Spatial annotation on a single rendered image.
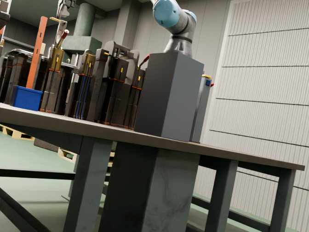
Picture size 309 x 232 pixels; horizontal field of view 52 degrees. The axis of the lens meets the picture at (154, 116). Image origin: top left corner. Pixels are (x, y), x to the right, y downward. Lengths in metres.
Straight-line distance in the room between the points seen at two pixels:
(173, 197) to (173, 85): 0.51
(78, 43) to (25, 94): 4.74
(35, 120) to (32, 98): 0.53
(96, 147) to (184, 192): 0.60
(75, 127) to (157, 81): 0.63
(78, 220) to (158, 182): 0.42
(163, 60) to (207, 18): 3.65
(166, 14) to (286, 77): 2.76
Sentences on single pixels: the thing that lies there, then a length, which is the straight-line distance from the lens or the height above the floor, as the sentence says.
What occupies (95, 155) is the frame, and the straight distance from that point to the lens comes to 1.11.
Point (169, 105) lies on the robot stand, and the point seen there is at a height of 0.85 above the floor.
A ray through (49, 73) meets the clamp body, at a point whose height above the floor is 0.91.
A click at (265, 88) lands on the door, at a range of 4.14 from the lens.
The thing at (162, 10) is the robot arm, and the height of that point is 1.26.
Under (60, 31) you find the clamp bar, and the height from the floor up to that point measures 1.16.
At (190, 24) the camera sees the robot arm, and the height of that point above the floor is 1.26.
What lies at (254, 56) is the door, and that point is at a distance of 4.36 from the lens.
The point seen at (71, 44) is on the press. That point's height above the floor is 2.01.
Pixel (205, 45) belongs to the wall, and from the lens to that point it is 4.97.
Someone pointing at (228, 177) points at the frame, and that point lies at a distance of 1.73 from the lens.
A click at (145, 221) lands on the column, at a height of 0.34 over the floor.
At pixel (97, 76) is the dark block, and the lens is 1.84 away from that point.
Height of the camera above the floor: 0.72
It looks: 3 degrees up
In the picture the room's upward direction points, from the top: 12 degrees clockwise
